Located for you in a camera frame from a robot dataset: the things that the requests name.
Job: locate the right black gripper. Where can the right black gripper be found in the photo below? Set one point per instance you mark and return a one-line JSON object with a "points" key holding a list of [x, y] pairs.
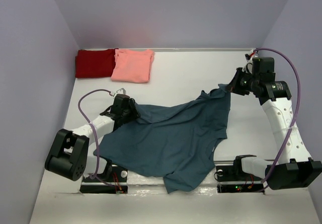
{"points": [[236, 82]]}

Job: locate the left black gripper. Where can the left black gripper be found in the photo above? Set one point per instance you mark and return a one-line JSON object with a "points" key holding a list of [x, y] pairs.
{"points": [[131, 109]]}

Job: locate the blue t-shirt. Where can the blue t-shirt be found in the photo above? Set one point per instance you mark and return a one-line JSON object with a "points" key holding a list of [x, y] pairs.
{"points": [[175, 143]]}

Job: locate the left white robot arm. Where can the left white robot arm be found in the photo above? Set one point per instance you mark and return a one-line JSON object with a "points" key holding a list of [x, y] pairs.
{"points": [[69, 154]]}

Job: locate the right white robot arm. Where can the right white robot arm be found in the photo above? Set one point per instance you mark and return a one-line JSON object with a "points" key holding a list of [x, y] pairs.
{"points": [[293, 166]]}

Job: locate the folded pink t-shirt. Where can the folded pink t-shirt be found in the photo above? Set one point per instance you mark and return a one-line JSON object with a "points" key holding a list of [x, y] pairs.
{"points": [[132, 66]]}

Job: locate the folded red t-shirt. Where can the folded red t-shirt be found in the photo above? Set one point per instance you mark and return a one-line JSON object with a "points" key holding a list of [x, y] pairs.
{"points": [[91, 64]]}

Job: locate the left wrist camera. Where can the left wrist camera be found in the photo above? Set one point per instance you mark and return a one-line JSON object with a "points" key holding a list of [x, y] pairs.
{"points": [[119, 91]]}

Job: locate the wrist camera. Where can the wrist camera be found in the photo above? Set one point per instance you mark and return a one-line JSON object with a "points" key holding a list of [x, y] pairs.
{"points": [[249, 59], [119, 91]]}

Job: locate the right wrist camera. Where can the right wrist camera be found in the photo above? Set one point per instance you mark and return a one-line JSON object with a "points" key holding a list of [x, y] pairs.
{"points": [[249, 59]]}

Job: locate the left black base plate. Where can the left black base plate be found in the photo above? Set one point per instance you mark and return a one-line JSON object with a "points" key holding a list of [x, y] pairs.
{"points": [[115, 184]]}

